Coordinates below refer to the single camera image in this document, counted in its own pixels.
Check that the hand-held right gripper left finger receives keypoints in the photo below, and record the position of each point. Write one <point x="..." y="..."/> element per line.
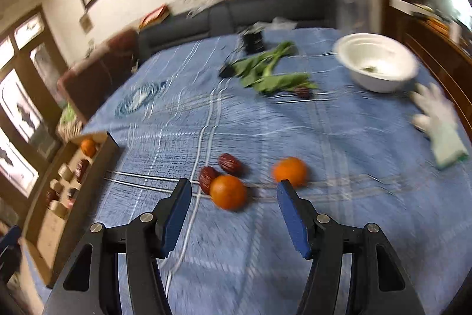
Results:
<point x="177" y="219"/>

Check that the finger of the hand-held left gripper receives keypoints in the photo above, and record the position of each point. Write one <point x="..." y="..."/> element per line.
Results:
<point x="11" y="237"/>

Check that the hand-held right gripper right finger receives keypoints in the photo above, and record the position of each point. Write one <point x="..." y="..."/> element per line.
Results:
<point x="293" y="222"/>

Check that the cardboard box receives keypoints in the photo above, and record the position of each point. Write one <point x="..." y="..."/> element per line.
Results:
<point x="44" y="237"/>

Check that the mandarin orange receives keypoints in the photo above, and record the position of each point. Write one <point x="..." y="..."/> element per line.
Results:
<point x="290" y="171"/>
<point x="88" y="147"/>
<point x="228" y="192"/>

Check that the large wrinkled red date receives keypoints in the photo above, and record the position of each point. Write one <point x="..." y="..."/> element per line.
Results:
<point x="82" y="168"/>

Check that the blue checked tablecloth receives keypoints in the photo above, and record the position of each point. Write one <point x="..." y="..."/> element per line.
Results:
<point x="332" y="245"/>

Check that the window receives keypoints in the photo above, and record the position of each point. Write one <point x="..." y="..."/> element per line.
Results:
<point x="18" y="115"/>

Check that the small dark red date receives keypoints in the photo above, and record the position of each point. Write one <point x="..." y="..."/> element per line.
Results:
<point x="302" y="91"/>

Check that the green patterned bag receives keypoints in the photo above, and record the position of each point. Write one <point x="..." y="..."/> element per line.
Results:
<point x="68" y="117"/>

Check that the green leafy vegetable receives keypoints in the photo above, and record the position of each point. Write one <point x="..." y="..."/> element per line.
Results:
<point x="273" y="71"/>

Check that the black power adapter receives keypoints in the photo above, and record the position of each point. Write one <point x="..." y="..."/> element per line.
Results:
<point x="225" y="70"/>

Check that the brown chair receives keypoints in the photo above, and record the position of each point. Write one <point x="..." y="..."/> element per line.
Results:
<point x="99" y="75"/>

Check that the white work glove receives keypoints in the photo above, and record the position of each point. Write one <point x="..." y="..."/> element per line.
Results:
<point x="438" y="123"/>

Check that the white bowl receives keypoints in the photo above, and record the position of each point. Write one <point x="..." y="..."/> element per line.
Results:
<point x="378" y="62"/>

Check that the black cylindrical device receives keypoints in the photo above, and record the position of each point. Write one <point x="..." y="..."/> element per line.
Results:
<point x="252" y="40"/>

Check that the black sofa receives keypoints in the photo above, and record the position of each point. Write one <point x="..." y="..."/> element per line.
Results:
<point x="239" y="16"/>

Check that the clear glass container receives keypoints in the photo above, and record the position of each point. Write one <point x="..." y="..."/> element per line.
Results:
<point x="354" y="12"/>

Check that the wooden cabinet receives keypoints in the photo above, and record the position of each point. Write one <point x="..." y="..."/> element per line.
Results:
<point x="435" y="42"/>

